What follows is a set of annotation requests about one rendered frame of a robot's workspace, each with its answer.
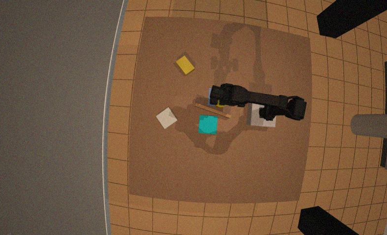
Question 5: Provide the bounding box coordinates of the beige square tile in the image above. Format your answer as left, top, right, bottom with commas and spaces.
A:
156, 108, 177, 129

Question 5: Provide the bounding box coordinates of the yellow rectangular block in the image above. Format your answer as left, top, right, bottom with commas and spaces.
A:
176, 56, 195, 76

